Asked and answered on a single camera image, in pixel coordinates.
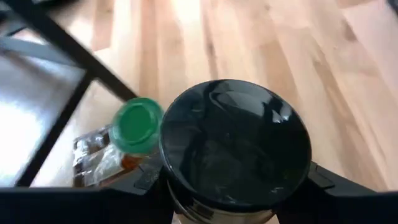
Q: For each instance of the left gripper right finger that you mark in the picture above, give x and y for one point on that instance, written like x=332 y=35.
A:
x=342 y=208

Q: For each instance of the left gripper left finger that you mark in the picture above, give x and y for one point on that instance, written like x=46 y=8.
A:
x=77 y=205

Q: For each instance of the brown spice packet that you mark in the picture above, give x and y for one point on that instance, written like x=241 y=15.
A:
x=93 y=161

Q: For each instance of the green lid spice jar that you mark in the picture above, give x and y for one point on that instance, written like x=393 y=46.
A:
x=136 y=124

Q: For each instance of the black lid purple label jar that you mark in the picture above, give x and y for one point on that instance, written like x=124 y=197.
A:
x=233 y=140

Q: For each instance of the black metal wood shelf unit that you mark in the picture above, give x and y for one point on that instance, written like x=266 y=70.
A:
x=77 y=59

